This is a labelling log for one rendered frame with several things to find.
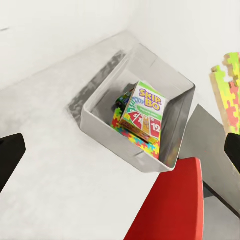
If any jigsaw puzzle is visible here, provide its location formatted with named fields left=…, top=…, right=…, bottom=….
left=209, top=52, right=240, bottom=136
left=110, top=108, right=161, bottom=159

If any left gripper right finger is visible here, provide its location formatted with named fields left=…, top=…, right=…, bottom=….
left=224, top=132, right=240, bottom=173

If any board game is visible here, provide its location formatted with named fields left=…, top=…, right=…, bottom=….
left=116, top=80, right=154, bottom=112
left=119, top=81, right=166, bottom=145

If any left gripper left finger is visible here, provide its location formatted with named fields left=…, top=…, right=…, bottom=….
left=0, top=133, right=26, bottom=193

